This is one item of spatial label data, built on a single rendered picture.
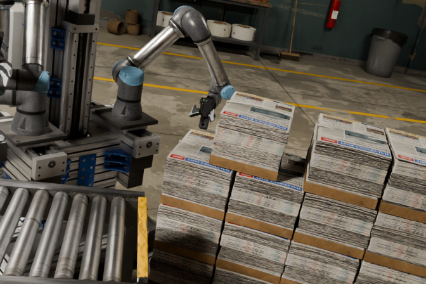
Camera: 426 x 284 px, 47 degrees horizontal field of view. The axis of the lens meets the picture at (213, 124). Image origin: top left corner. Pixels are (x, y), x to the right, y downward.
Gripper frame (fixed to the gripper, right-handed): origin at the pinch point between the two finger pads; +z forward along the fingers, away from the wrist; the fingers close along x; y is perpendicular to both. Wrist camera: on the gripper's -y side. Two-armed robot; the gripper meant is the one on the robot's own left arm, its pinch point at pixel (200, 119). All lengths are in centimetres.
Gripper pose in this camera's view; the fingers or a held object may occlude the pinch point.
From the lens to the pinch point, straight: 245.5
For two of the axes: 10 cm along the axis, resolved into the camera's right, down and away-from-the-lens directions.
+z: -2.1, 3.1, -9.3
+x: 9.6, 2.4, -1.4
